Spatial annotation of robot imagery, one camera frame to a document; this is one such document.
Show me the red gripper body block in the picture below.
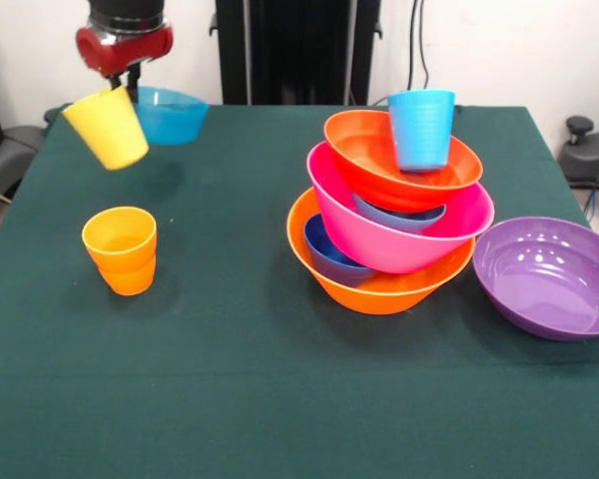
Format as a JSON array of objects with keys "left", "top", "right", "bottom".
[{"left": 76, "top": 22, "right": 175, "bottom": 79}]

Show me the yellow cup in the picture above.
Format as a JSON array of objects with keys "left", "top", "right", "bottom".
[{"left": 62, "top": 84, "right": 151, "bottom": 172}]

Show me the light blue shallow bowl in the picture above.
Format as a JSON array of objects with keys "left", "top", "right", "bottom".
[{"left": 132, "top": 86, "right": 211, "bottom": 147}]

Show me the orange cup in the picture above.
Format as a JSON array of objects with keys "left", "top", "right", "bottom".
[{"left": 81, "top": 206, "right": 158, "bottom": 297}]

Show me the red bowl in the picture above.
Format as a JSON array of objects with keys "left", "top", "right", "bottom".
[{"left": 323, "top": 109, "right": 484, "bottom": 215}]

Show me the small dark blue bowl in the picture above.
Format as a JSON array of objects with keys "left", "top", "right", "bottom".
[{"left": 303, "top": 213, "right": 379, "bottom": 288}]

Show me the light blue cup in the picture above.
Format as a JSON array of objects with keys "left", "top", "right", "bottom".
[{"left": 386, "top": 89, "right": 456, "bottom": 174}]

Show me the large pink bowl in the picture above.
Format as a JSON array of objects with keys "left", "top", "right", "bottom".
[{"left": 305, "top": 142, "right": 496, "bottom": 275}]

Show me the light blue ribbed bowl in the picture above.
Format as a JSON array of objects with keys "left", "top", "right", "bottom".
[{"left": 351, "top": 193, "right": 447, "bottom": 236}]

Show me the black office chair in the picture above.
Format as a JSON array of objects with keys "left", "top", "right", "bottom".
[{"left": 0, "top": 64, "right": 61, "bottom": 206}]

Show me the dark green tablecloth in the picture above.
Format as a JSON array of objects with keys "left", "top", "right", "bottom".
[{"left": 0, "top": 102, "right": 599, "bottom": 479}]

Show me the large orange bowl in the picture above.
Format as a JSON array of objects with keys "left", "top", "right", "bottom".
[{"left": 286, "top": 187, "right": 476, "bottom": 316}]

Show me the purple bowl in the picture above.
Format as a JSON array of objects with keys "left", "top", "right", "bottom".
[{"left": 472, "top": 216, "right": 599, "bottom": 342}]

